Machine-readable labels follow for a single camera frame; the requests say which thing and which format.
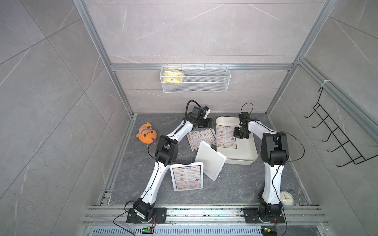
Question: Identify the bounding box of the old dim sum menu sheet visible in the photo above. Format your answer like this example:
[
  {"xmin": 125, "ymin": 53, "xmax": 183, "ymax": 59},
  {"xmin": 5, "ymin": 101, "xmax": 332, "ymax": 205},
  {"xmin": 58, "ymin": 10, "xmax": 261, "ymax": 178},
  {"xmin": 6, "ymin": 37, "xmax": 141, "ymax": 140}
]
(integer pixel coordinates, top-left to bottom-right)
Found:
[{"xmin": 187, "ymin": 129, "xmax": 217, "ymax": 151}]

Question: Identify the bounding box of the menu holder with menu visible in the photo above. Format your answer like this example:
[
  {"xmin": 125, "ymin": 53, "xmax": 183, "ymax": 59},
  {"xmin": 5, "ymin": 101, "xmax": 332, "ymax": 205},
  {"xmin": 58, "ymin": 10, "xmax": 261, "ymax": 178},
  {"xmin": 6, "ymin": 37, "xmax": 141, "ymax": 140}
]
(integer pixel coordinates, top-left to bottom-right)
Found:
[{"xmin": 195, "ymin": 141, "xmax": 227, "ymax": 182}]

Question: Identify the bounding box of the white menu holder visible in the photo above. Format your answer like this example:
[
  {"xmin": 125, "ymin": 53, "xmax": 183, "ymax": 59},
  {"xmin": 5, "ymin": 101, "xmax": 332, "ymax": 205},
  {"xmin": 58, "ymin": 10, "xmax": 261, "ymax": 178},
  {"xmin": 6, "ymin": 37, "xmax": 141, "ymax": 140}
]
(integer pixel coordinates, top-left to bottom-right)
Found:
[{"xmin": 170, "ymin": 162, "xmax": 204, "ymax": 192}]

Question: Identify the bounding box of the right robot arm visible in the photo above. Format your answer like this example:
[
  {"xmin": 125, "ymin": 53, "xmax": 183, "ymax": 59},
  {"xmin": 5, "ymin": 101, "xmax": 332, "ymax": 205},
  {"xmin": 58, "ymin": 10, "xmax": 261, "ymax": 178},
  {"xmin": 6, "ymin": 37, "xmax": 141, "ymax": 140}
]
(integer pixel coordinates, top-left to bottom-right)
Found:
[{"xmin": 233, "ymin": 112, "xmax": 289, "ymax": 223}]

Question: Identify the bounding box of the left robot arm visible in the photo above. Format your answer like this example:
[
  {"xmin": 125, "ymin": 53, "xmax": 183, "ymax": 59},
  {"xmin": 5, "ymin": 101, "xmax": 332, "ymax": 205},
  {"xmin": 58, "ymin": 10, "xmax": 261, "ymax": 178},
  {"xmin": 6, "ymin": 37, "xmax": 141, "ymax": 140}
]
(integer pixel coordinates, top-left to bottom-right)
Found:
[{"xmin": 132, "ymin": 106, "xmax": 212, "ymax": 221}]

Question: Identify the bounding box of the cream plastic tray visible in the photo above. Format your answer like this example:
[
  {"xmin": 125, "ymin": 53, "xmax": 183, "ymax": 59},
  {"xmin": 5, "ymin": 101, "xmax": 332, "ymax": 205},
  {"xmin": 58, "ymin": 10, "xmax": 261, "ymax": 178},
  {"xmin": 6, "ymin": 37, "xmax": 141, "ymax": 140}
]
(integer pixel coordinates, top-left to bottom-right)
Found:
[{"xmin": 216, "ymin": 117, "xmax": 258, "ymax": 165}]

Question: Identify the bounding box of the yellow snack packet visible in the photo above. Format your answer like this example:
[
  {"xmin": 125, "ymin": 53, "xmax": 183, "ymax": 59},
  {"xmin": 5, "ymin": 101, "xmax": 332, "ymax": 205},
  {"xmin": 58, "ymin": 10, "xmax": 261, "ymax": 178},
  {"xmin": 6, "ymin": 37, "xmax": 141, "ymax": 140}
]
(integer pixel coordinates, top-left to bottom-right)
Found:
[{"xmin": 162, "ymin": 69, "xmax": 185, "ymax": 84}]

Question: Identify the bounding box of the orange plush toy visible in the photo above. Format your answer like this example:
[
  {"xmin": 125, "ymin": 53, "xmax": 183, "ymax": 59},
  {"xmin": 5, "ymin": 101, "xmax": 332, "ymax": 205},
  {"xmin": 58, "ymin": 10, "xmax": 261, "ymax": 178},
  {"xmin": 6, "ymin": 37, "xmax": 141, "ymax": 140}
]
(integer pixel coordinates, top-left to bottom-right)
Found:
[{"xmin": 136, "ymin": 122, "xmax": 157, "ymax": 144}]

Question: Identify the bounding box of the small analog clock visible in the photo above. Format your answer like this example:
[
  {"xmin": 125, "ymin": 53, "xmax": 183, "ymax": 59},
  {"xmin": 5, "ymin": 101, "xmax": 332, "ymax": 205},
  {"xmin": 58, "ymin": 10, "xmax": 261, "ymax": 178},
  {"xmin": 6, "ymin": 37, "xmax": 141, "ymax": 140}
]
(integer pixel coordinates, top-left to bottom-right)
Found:
[{"xmin": 280, "ymin": 191, "xmax": 295, "ymax": 209}]

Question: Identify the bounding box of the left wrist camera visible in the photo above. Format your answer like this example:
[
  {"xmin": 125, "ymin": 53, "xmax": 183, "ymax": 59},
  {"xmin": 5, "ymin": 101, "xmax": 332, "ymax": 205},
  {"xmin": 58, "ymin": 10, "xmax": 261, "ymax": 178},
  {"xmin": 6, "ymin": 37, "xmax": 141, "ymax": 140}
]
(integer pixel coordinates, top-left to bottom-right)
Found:
[{"xmin": 198, "ymin": 106, "xmax": 211, "ymax": 119}]

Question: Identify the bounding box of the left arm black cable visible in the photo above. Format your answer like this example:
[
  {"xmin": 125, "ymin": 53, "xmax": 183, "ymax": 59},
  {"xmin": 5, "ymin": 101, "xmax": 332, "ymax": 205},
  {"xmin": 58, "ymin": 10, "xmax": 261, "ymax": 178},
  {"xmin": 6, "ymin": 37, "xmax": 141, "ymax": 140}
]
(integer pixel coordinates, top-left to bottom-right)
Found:
[{"xmin": 183, "ymin": 99, "xmax": 204, "ymax": 124}]

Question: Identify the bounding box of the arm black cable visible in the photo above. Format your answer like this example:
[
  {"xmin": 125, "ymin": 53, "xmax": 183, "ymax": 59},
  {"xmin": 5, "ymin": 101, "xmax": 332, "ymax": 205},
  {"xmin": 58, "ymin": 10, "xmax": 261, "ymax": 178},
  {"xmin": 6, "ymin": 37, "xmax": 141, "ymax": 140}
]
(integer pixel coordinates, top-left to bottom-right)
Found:
[
  {"xmin": 183, "ymin": 99, "xmax": 204, "ymax": 124},
  {"xmin": 240, "ymin": 102, "xmax": 306, "ymax": 236}
]

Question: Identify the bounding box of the white wire mesh basket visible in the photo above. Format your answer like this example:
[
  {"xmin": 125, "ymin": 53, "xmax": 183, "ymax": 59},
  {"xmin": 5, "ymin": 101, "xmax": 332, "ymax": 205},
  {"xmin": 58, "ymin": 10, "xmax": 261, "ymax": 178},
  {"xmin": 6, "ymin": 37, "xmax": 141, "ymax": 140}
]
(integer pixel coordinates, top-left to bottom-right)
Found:
[{"xmin": 159, "ymin": 65, "xmax": 231, "ymax": 93}]

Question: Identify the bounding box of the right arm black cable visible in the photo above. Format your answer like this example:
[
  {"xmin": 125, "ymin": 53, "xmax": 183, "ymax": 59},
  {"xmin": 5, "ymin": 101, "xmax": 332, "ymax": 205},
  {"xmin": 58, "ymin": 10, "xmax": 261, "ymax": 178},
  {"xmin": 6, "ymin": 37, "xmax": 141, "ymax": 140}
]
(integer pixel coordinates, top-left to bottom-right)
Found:
[{"xmin": 240, "ymin": 102, "xmax": 306, "ymax": 236}]

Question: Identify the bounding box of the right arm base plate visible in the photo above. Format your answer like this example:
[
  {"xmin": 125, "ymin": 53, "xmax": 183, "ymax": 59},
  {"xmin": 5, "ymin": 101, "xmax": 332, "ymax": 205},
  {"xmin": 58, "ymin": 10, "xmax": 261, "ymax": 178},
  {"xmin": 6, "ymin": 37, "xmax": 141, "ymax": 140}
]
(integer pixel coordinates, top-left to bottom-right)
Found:
[{"xmin": 240, "ymin": 207, "xmax": 285, "ymax": 224}]

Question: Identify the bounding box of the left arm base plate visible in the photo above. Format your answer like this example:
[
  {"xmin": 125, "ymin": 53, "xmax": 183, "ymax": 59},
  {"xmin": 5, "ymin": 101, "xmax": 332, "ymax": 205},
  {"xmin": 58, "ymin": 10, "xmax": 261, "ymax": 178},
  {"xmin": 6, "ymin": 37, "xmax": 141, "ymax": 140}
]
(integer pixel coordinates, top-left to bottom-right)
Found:
[{"xmin": 127, "ymin": 207, "xmax": 167, "ymax": 224}]

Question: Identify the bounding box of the black wire hook rack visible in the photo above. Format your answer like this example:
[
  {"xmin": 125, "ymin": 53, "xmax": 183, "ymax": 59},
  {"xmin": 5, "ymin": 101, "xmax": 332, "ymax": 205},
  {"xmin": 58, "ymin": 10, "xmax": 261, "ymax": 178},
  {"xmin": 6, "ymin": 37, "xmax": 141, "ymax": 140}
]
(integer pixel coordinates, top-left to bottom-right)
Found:
[{"xmin": 305, "ymin": 87, "xmax": 378, "ymax": 168}]

